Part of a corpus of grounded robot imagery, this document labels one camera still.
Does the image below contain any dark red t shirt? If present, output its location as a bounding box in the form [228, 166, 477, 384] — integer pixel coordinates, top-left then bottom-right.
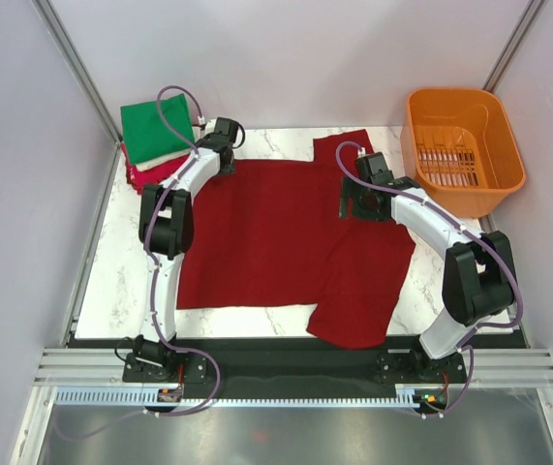
[177, 130, 415, 349]

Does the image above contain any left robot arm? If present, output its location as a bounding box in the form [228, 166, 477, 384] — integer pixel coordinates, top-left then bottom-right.
[133, 117, 246, 381]

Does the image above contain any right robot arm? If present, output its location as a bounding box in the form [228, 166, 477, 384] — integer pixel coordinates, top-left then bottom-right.
[336, 147, 523, 382]

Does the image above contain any green folded t shirt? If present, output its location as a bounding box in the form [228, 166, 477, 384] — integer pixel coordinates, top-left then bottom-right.
[120, 95, 195, 150]

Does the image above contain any white folded t shirt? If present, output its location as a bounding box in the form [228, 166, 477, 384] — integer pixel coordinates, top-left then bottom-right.
[127, 129, 192, 171]

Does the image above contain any pink red folded t shirt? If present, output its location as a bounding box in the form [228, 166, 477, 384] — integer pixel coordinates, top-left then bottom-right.
[120, 143, 190, 194]

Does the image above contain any orange plastic basket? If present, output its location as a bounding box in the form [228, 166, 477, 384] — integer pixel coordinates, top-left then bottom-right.
[400, 87, 526, 218]

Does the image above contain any right aluminium frame post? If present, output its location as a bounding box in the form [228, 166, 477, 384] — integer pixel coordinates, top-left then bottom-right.
[482, 0, 547, 93]

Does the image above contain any aluminium frame post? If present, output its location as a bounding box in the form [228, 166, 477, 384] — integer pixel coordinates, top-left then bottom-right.
[32, 0, 122, 143]
[482, 0, 547, 93]

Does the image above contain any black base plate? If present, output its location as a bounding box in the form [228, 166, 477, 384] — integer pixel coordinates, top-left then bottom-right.
[122, 336, 467, 397]

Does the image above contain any left aluminium frame post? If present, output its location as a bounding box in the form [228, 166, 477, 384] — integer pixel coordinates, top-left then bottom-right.
[32, 0, 122, 143]

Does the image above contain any white slotted cable duct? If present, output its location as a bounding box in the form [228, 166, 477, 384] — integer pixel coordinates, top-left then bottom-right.
[54, 385, 422, 409]

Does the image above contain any aluminium rail profile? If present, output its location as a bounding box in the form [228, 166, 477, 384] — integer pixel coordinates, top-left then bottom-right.
[35, 349, 553, 388]

